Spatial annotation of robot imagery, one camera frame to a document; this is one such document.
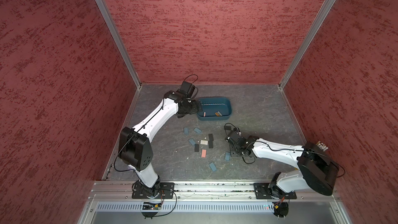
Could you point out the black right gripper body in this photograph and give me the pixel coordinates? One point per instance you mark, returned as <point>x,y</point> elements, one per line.
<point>235,151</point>

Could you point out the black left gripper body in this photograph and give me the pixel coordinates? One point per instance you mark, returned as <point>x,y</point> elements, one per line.
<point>190,108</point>

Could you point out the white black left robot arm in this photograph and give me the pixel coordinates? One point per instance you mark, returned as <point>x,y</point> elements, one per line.
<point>135,143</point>

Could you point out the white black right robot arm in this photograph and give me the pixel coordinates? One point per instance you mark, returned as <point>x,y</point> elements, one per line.
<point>313,169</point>

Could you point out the blue eraser front right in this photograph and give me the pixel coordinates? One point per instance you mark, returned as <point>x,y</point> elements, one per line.
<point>227,156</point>

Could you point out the blue eraser upright top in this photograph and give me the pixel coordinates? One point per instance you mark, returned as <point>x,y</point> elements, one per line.
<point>186,131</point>

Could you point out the teal plastic storage box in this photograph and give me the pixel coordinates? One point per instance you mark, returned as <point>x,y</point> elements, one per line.
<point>212,105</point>

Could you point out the blue eraser tilted top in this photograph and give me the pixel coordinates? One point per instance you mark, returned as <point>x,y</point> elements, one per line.
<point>197,130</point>

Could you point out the black eraser lower centre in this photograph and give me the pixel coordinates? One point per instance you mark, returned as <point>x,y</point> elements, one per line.
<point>210,144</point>

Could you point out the black eraser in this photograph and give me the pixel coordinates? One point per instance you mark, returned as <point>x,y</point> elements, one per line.
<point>210,144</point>
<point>210,137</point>
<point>196,148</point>

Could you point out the black eraser upper centre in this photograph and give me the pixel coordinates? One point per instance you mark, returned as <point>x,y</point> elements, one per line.
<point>210,137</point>

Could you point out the blue eraser centre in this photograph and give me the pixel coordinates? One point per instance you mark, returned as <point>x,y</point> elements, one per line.
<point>192,142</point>

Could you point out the black eraser left centre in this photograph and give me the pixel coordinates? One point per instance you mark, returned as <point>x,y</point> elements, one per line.
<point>196,148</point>

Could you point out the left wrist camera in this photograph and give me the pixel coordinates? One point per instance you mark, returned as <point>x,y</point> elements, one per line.
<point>187,88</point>

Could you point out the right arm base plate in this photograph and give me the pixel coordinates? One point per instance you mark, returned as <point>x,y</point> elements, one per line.
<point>271,191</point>

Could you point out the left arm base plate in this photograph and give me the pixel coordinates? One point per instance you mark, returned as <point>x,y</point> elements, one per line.
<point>166,190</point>

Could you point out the aluminium front rail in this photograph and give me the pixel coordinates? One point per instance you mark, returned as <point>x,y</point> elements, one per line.
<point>221,191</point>

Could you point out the left corner aluminium post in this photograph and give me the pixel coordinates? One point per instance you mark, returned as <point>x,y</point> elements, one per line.
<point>118,41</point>

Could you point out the corner aluminium post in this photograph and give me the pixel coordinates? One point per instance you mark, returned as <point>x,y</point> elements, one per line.
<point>118,41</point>
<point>315,26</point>

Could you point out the right corner aluminium post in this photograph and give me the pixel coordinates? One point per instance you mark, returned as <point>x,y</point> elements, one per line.
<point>315,26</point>

